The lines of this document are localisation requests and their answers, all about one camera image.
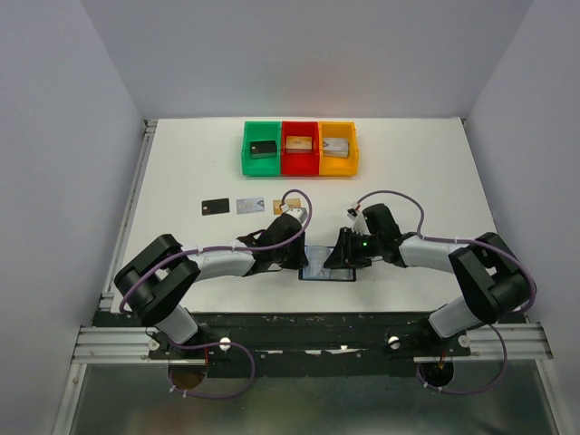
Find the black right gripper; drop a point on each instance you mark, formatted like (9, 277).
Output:
(343, 255)

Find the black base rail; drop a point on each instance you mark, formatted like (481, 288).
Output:
(308, 345)

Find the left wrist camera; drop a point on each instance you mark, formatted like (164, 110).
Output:
(299, 213)

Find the green plastic bin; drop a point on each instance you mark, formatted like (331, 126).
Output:
(261, 130)

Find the black credit card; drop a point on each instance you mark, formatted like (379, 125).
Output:
(262, 149)

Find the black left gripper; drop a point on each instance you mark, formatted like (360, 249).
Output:
(300, 260)

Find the gold credit card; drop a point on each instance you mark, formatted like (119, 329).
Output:
(298, 144)

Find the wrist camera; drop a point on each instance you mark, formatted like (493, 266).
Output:
(359, 220)
(299, 213)

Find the red plastic bin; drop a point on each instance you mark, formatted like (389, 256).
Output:
(300, 164)

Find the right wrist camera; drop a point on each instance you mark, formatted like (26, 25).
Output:
(359, 220)

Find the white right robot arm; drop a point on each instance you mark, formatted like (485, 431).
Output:
(491, 282)

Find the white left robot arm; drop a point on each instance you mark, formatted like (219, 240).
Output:
(154, 282)

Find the aluminium frame rail left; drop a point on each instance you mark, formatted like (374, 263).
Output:
(76, 374)

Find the grey credit card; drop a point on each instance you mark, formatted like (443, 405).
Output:
(215, 206)

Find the yellow plastic bin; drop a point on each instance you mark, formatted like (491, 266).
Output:
(337, 167)

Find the black leather card holder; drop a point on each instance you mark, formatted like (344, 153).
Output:
(338, 275)

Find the silver VIP credit card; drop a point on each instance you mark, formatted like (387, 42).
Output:
(250, 205)

